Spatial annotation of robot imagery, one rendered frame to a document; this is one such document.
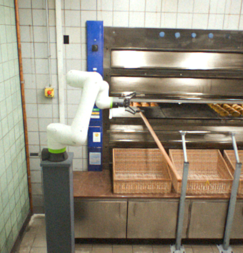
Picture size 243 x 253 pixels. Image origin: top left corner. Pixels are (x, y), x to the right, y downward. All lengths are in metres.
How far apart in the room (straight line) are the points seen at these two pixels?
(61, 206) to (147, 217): 1.08
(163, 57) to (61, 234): 1.88
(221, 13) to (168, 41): 0.56
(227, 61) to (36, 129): 2.10
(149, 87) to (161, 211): 1.23
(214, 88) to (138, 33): 0.95
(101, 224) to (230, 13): 2.38
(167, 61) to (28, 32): 1.38
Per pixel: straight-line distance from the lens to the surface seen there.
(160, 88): 3.10
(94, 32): 2.99
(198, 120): 3.28
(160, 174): 3.30
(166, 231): 3.17
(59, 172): 2.11
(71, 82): 2.13
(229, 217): 3.16
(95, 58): 3.00
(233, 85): 3.32
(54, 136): 2.03
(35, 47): 3.11
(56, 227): 2.35
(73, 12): 3.04
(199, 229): 3.22
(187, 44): 3.12
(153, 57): 3.07
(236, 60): 3.28
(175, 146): 3.32
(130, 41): 3.04
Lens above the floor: 2.07
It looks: 17 degrees down
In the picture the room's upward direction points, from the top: 1 degrees clockwise
